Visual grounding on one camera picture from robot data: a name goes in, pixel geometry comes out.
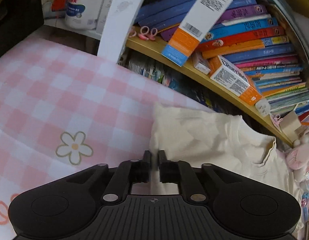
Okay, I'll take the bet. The white power adapter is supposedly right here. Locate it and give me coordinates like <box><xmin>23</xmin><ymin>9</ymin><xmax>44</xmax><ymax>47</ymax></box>
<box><xmin>255</xmin><ymin>98</ymin><xmax>271</xmax><ymax>117</ymax></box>

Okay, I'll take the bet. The cream t-shirt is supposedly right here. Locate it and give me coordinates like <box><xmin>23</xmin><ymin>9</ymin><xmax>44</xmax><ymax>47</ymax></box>
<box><xmin>148</xmin><ymin>102</ymin><xmax>304</xmax><ymax>238</ymax></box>

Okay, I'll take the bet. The pink white plush bunny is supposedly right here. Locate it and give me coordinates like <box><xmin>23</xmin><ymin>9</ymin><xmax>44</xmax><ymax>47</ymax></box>
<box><xmin>286</xmin><ymin>130</ymin><xmax>309</xmax><ymax>183</ymax></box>

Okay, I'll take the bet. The pink checkered desk mat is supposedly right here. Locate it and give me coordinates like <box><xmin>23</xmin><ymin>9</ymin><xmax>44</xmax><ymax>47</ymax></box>
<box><xmin>0</xmin><ymin>26</ymin><xmax>203</xmax><ymax>239</ymax></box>

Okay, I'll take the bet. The wooden white bookshelf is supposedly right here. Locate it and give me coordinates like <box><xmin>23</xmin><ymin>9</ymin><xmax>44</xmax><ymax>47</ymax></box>
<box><xmin>44</xmin><ymin>0</ymin><xmax>309</xmax><ymax>148</ymax></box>

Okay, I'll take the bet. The white orange toothpaste box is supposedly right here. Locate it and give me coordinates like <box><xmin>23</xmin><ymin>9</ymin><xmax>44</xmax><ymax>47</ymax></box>
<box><xmin>208</xmin><ymin>56</ymin><xmax>262</xmax><ymax>106</ymax></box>

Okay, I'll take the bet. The white green milk tin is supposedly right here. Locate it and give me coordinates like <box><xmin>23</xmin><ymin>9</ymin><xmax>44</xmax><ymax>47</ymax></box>
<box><xmin>65</xmin><ymin>0</ymin><xmax>104</xmax><ymax>30</ymax></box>

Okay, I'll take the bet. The beige pen holder organizer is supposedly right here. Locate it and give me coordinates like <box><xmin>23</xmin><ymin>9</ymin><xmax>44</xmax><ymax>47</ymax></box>
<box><xmin>279</xmin><ymin>111</ymin><xmax>302</xmax><ymax>140</ymax></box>

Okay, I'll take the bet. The usmile white orange box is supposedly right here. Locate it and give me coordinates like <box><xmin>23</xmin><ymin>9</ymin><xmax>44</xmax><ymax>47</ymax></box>
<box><xmin>162</xmin><ymin>0</ymin><xmax>233</xmax><ymax>67</ymax></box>

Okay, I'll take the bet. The row of leaning books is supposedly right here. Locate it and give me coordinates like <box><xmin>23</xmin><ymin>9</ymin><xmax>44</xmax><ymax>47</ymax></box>
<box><xmin>134</xmin><ymin>0</ymin><xmax>309</xmax><ymax>116</ymax></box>

